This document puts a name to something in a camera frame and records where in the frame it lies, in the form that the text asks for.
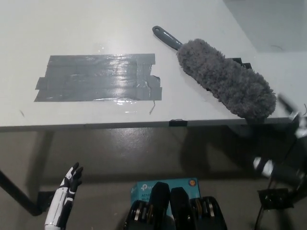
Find grey fluffy duster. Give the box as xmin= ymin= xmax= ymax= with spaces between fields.
xmin=152 ymin=25 xmax=277 ymax=120

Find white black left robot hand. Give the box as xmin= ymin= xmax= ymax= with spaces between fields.
xmin=44 ymin=162 xmax=84 ymax=228

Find black robot torso blocks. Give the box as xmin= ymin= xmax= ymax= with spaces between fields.
xmin=122 ymin=181 xmax=228 ymax=230

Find grey duct tape patch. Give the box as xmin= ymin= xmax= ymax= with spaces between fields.
xmin=34 ymin=54 xmax=163 ymax=103

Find small black tape piece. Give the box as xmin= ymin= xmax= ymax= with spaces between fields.
xmin=168 ymin=118 xmax=188 ymax=127

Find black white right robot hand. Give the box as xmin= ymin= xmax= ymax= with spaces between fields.
xmin=253 ymin=93 xmax=307 ymax=190

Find black tape square patch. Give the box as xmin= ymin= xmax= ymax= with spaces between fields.
xmin=205 ymin=57 xmax=252 ymax=92

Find teal router cardboard box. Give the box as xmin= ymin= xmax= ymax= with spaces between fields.
xmin=130 ymin=177 xmax=200 ymax=216

